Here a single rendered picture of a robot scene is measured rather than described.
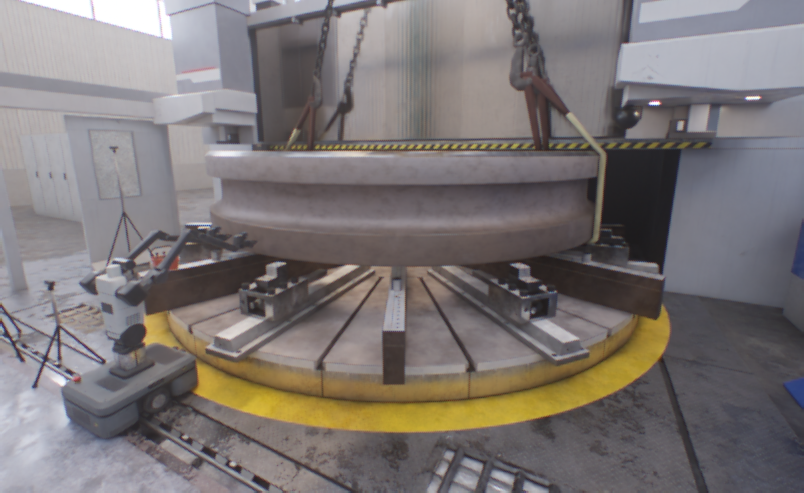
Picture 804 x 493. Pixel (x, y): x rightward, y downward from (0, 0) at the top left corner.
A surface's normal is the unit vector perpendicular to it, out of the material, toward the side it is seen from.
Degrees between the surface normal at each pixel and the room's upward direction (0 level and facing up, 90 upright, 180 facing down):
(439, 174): 90
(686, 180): 90
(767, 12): 90
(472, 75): 90
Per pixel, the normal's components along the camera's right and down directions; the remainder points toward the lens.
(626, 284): -0.72, 0.14
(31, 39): 0.89, 0.09
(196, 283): 0.70, 0.15
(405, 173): 0.00, 0.20
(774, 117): -0.46, 0.18
